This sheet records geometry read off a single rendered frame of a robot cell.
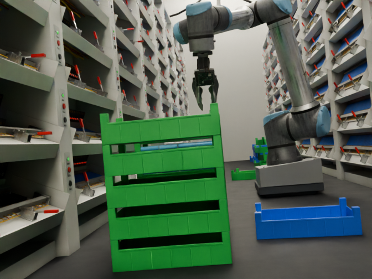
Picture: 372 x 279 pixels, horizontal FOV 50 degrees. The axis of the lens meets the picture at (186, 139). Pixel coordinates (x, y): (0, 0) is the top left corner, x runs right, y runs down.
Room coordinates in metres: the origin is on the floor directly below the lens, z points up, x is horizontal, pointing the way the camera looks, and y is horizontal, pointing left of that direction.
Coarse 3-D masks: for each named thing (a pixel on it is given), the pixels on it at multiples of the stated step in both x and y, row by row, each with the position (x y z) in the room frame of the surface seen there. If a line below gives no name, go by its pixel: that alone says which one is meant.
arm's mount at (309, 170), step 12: (264, 168) 1.98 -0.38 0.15; (276, 168) 1.97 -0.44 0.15; (288, 168) 1.97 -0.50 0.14; (300, 168) 1.96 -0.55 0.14; (312, 168) 1.95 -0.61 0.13; (264, 180) 1.98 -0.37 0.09; (276, 180) 1.97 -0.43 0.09; (288, 180) 1.97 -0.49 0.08; (300, 180) 1.96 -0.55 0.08; (312, 180) 1.95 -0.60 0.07
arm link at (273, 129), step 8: (280, 112) 2.07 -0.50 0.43; (288, 112) 2.09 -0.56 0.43; (264, 120) 2.12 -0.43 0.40; (272, 120) 2.07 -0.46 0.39; (280, 120) 2.06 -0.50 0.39; (288, 120) 2.03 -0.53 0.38; (264, 128) 2.14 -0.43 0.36; (272, 128) 2.08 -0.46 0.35; (280, 128) 2.05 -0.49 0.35; (288, 128) 2.02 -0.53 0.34; (272, 136) 2.08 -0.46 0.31; (280, 136) 2.06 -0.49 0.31; (288, 136) 2.04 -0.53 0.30; (272, 144) 2.08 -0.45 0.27; (280, 144) 2.06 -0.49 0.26
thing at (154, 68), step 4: (144, 48) 2.68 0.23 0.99; (144, 52) 2.87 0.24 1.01; (144, 56) 2.85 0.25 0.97; (144, 60) 2.77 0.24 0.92; (144, 64) 2.80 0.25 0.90; (148, 64) 2.91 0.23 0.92; (152, 64) 3.12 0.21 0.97; (156, 64) 3.28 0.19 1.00; (144, 68) 3.28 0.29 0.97; (148, 68) 2.95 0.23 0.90; (152, 68) 3.07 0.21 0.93; (156, 68) 3.28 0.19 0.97; (152, 72) 3.11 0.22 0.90; (156, 72) 3.24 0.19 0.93
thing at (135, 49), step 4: (116, 16) 1.99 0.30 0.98; (116, 28) 2.03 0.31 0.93; (116, 32) 2.04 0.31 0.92; (120, 32) 2.10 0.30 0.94; (116, 36) 2.06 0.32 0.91; (120, 36) 2.12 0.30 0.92; (124, 36) 2.18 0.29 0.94; (116, 40) 2.37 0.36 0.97; (120, 40) 2.14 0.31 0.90; (124, 40) 2.21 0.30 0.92; (128, 40) 2.28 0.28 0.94; (120, 44) 2.46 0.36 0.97; (124, 44) 2.23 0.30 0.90; (128, 44) 2.30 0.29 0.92; (132, 44) 2.38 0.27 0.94; (136, 44) 2.59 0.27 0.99; (140, 44) 2.59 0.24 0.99; (120, 48) 2.51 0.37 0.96; (124, 48) 2.57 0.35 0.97; (128, 48) 2.33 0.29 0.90; (132, 48) 2.40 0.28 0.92; (136, 48) 2.48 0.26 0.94; (140, 48) 2.59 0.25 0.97; (132, 52) 2.43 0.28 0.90; (136, 52) 2.51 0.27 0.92; (136, 56) 2.54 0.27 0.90
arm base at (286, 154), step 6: (282, 144) 2.06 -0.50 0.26; (288, 144) 2.06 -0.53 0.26; (294, 144) 2.09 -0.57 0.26; (270, 150) 2.10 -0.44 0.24; (276, 150) 2.07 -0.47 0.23; (282, 150) 2.06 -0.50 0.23; (288, 150) 2.05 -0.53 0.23; (294, 150) 2.07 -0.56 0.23; (270, 156) 2.09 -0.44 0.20; (276, 156) 2.07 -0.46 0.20; (282, 156) 2.05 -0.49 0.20; (288, 156) 2.04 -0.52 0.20; (294, 156) 2.05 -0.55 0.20; (300, 156) 2.07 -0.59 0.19; (270, 162) 2.08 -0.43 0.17; (276, 162) 2.05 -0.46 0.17; (282, 162) 2.04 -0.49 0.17; (288, 162) 2.03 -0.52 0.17
